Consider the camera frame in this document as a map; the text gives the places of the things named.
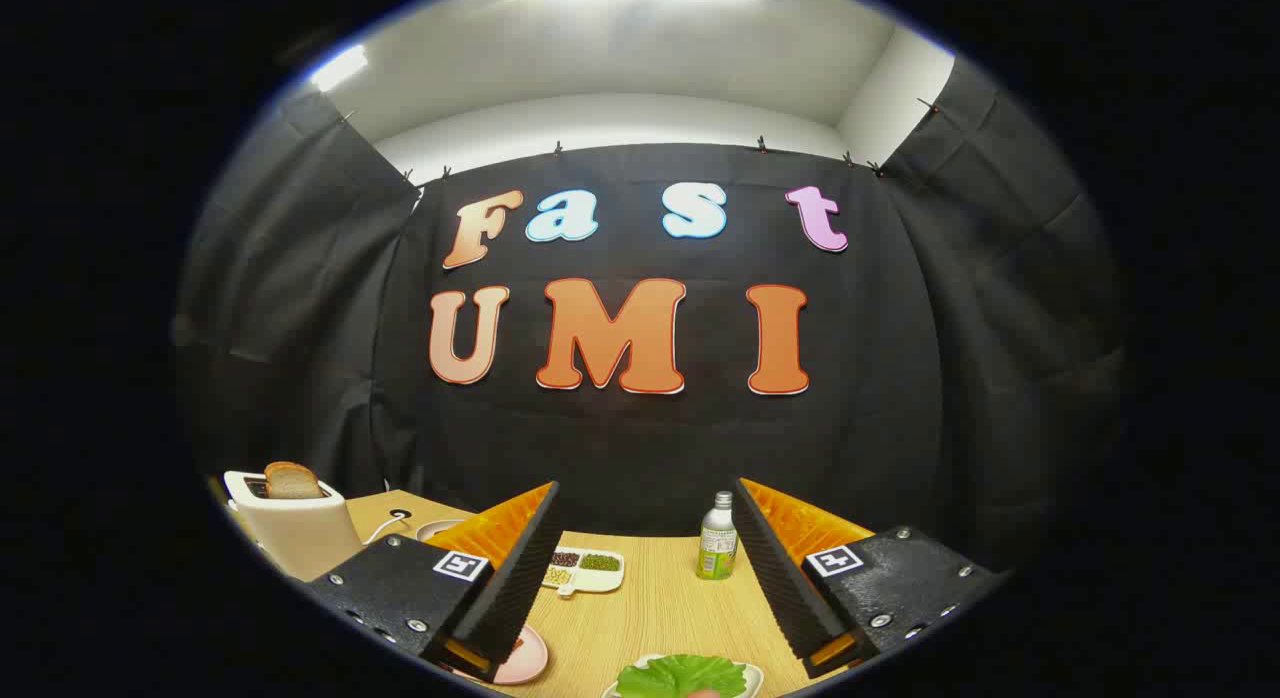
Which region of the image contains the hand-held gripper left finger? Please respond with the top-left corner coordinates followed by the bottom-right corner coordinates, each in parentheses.
top-left (305, 481), bottom-right (561, 682)

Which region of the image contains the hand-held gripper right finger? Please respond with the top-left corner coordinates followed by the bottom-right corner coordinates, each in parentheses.
top-left (735, 478), bottom-right (1006, 682)

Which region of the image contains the green lettuce leaf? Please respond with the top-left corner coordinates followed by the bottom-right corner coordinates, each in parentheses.
top-left (615, 655), bottom-right (749, 698)

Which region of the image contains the toasted bread slice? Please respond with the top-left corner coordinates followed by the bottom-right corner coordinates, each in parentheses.
top-left (264, 462), bottom-right (326, 500)

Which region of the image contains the green and silver bottle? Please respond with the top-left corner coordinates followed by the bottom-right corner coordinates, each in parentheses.
top-left (696, 491), bottom-right (740, 581)

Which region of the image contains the white divided dish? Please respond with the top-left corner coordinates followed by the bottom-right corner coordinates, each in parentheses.
top-left (541, 546), bottom-right (626, 599)

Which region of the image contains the pink plate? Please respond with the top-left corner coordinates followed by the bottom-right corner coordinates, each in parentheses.
top-left (455, 623), bottom-right (550, 686)

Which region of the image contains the white triangular plate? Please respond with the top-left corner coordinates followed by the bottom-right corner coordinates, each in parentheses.
top-left (602, 653), bottom-right (765, 698)

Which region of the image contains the black backdrop cloth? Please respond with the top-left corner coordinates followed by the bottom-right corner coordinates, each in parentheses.
top-left (170, 58), bottom-right (1131, 579)

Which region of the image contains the white toaster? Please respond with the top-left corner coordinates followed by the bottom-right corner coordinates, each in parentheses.
top-left (222, 468), bottom-right (363, 582)

